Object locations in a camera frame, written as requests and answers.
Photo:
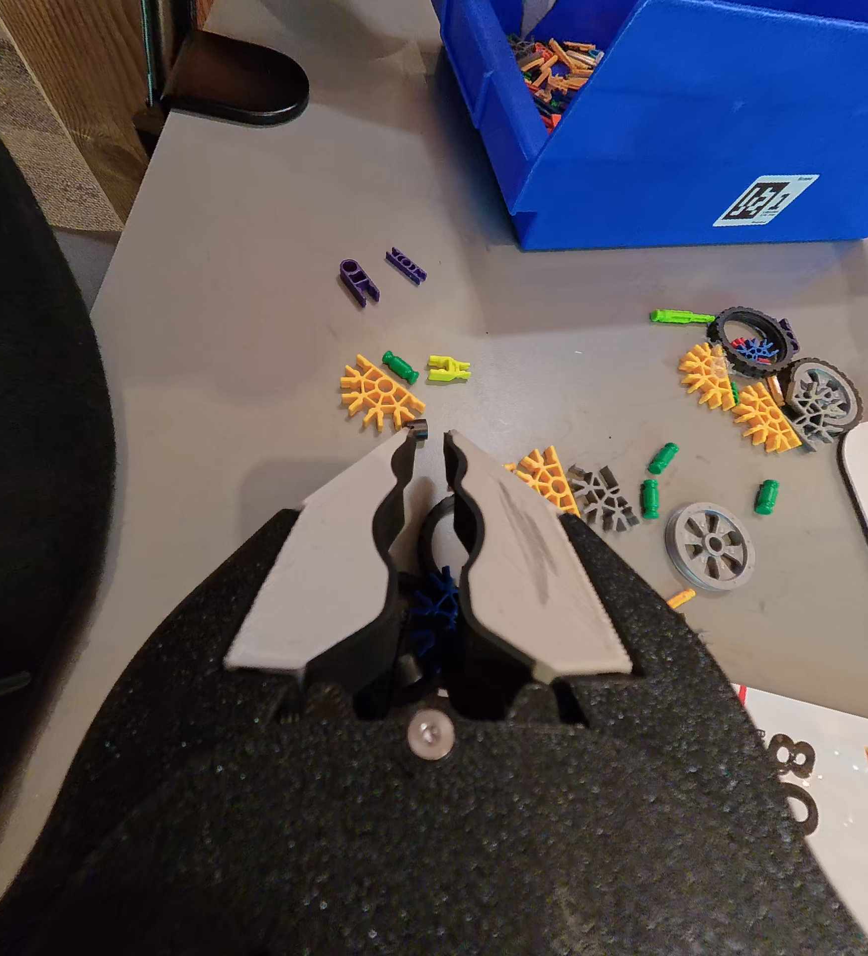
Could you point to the small black rubber tire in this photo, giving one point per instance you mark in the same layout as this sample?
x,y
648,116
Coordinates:
x,y
719,328

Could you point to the dark grey fan connector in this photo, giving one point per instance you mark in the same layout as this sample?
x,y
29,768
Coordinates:
x,y
604,499

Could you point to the short orange rod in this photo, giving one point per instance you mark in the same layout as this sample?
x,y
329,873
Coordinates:
x,y
680,597

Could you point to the yellow-green clip connector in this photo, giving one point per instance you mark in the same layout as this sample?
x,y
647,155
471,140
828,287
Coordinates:
x,y
449,368

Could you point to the blue plastic parts bin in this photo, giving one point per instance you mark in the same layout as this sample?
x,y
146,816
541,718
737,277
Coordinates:
x,y
665,134

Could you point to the yellow fan connector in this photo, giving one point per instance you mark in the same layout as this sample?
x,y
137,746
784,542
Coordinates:
x,y
705,376
766,418
549,478
378,394

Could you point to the blue snowflake connector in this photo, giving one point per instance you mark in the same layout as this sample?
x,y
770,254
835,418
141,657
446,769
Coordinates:
x,y
434,597

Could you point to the wooden partition panel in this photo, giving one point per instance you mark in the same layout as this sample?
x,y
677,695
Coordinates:
x,y
68,75

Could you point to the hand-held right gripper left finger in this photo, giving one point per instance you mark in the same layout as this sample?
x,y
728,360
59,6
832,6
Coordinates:
x,y
314,582

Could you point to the purple ladder connector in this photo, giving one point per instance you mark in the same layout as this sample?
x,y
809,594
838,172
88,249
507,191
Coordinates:
x,y
406,265

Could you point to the short dark green rod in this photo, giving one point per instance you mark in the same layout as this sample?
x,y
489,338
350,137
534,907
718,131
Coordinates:
x,y
662,458
766,497
650,499
399,367

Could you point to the printed toy set bag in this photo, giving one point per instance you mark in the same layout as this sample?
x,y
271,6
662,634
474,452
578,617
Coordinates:
x,y
852,859

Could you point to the large black rubber tire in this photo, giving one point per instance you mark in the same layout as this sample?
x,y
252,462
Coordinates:
x,y
426,523

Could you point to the grey snowflake connector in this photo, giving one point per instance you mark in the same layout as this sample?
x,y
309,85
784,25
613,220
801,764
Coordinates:
x,y
815,407

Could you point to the black desk clamp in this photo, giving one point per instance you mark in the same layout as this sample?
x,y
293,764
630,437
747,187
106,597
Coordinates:
x,y
243,86

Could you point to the pile of toy building pieces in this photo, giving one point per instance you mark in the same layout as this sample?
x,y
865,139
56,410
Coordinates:
x,y
561,75

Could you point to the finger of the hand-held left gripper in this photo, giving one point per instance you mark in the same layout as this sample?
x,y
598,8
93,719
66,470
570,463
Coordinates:
x,y
536,13

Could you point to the lime green rod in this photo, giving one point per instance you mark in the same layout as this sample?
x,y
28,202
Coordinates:
x,y
680,317

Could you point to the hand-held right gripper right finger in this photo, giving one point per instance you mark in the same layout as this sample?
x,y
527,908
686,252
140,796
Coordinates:
x,y
546,590

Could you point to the tiny orange rod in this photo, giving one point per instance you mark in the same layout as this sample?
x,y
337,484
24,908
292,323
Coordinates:
x,y
775,388

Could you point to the grey wheel with tire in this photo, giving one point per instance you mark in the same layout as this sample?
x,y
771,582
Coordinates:
x,y
856,396

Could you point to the purple clip piece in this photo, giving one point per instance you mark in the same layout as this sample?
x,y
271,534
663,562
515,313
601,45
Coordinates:
x,y
790,334

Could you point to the grey cylinder spacer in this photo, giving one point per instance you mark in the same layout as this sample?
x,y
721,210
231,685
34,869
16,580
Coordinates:
x,y
408,668

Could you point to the grey spoked wheel hub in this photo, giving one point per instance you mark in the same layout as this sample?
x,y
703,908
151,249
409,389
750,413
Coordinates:
x,y
679,560

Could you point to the small blue connector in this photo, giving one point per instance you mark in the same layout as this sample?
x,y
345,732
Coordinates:
x,y
759,347

